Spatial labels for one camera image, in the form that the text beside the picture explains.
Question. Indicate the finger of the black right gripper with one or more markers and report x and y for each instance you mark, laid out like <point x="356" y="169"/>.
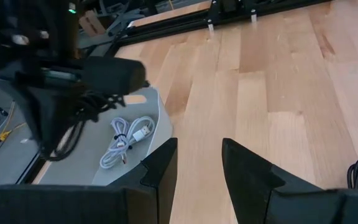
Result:
<point x="45" y="118"/>
<point x="68" y="105"/>

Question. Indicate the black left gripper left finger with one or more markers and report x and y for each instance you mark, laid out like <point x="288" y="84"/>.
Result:
<point x="157" y="174"/>

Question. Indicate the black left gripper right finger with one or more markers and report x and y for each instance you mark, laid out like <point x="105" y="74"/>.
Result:
<point x="250" y="180"/>

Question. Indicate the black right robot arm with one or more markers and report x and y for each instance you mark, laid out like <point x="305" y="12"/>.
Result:
<point x="26" y="18"/>

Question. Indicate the brown cardboard box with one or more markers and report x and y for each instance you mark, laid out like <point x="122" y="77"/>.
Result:
<point x="93" y="23"/>

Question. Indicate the translucent plastic bin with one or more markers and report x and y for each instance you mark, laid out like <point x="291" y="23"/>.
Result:
<point x="82" y="161"/>

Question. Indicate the black aluminium table frame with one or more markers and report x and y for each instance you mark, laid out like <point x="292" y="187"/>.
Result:
<point x="172" y="26"/>

